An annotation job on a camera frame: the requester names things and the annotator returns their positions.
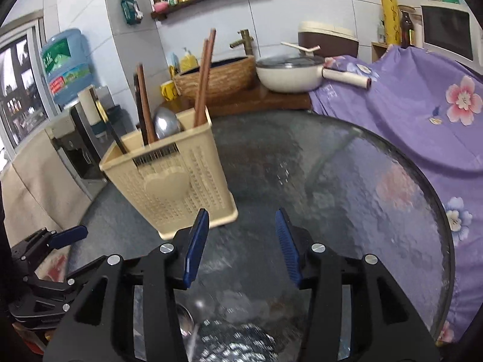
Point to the purple floral cloth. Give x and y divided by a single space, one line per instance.
407 120

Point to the yellow roll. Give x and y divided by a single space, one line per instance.
388 15

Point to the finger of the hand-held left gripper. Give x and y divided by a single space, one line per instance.
70 233
85 271

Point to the water dispenser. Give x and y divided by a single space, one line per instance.
71 154

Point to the yellow soap bottle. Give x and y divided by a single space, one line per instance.
188 62

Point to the white microwave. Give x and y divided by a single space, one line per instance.
447 30

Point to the wooden board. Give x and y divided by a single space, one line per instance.
264 100

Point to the yellow mug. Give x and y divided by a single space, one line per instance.
168 90

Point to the woven basket sink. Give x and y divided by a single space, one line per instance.
222 79

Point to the blue water bottle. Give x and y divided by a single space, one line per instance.
64 64

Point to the black chopstick silver band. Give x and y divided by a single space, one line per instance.
136 94

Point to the green wall packet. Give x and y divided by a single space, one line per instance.
130 7

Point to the cream pan glass lid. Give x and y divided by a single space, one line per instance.
286 79

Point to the cream brown rice cooker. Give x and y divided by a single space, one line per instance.
332 41

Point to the teal wall holder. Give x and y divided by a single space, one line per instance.
115 115

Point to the brass faucet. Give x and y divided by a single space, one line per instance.
245 41

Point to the small wooden box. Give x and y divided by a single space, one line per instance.
378 52

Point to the window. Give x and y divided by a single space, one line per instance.
22 94

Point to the pink sponge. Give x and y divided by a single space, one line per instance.
161 6

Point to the black chopstick gold band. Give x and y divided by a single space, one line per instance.
109 128

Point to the brown bottle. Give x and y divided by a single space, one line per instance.
406 30

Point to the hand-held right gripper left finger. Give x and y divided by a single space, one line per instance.
198 245

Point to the cream plastic utensil holder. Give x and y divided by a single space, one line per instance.
169 196

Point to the beige cloth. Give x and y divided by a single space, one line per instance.
34 188

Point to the clear plastic spoon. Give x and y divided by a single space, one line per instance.
185 320

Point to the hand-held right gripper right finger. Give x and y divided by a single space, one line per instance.
286 245

